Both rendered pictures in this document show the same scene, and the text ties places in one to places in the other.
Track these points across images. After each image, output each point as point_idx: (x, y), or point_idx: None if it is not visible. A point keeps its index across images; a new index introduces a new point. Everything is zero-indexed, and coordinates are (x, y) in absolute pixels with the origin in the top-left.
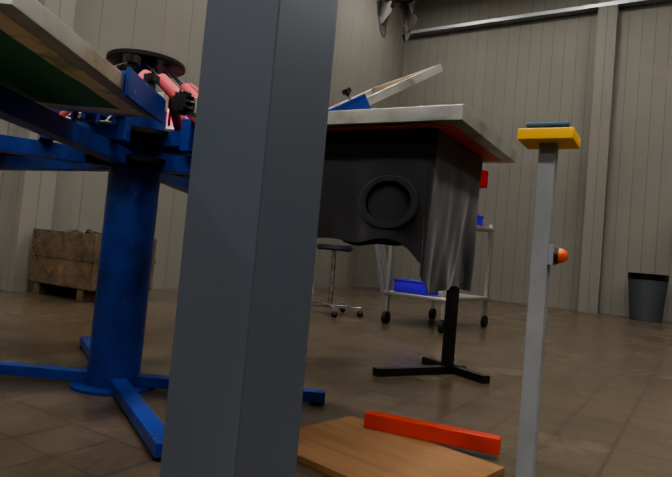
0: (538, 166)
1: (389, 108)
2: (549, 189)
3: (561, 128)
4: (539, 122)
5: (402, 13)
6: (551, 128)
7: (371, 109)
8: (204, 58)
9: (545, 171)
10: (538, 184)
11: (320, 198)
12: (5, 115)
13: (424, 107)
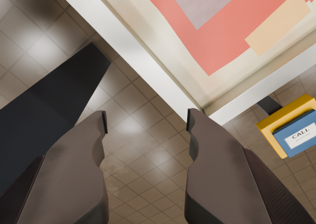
0: (266, 112)
1: (139, 74)
2: (260, 109)
3: (277, 152)
4: (279, 142)
5: (184, 207)
6: (273, 148)
7: (117, 52)
8: None
9: (266, 114)
10: (258, 105)
11: (78, 119)
12: None
13: (173, 109)
